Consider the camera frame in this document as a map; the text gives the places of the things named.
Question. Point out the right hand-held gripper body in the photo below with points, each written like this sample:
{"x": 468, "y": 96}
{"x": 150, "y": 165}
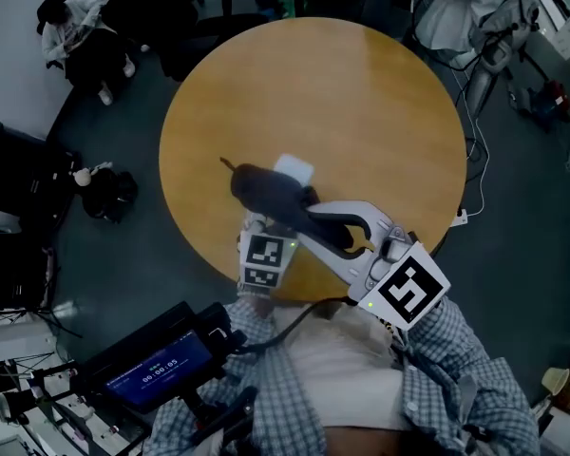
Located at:
{"x": 408, "y": 288}

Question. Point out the black monitor mount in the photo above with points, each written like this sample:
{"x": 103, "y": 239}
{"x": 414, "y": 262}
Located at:
{"x": 223, "y": 416}

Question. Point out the dark purple cloth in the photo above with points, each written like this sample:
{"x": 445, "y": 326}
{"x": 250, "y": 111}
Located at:
{"x": 271, "y": 193}

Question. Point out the person's torso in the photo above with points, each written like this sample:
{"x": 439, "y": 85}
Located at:
{"x": 342, "y": 368}

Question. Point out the white power strip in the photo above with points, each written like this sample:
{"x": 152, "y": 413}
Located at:
{"x": 460, "y": 217}

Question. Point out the cluttered white workbench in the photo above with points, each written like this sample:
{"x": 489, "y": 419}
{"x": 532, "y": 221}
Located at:
{"x": 28, "y": 416}

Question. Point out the beige paper cup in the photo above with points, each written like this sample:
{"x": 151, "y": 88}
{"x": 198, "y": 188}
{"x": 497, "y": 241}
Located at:
{"x": 556, "y": 380}

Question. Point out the beige plush toy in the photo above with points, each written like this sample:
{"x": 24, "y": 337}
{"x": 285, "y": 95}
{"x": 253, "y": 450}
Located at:
{"x": 81, "y": 175}

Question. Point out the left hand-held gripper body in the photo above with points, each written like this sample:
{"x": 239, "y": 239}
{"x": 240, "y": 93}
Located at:
{"x": 263, "y": 254}

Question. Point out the black equipment case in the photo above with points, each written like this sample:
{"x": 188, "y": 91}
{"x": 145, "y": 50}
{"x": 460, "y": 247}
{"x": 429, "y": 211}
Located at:
{"x": 9, "y": 273}
{"x": 19, "y": 169}

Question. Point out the person's right forearm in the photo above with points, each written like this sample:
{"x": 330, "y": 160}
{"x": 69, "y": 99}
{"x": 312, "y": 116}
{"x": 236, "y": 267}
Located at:
{"x": 437, "y": 345}

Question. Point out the black monitor with blue screen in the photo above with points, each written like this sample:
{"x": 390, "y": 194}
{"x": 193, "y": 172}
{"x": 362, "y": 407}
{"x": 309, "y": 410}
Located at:
{"x": 166, "y": 373}

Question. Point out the person's left forearm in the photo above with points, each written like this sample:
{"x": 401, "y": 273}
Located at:
{"x": 252, "y": 316}

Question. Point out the black tripod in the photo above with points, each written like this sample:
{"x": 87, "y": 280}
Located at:
{"x": 52, "y": 278}

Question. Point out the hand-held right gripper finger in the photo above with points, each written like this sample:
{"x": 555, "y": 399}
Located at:
{"x": 342, "y": 269}
{"x": 361, "y": 208}

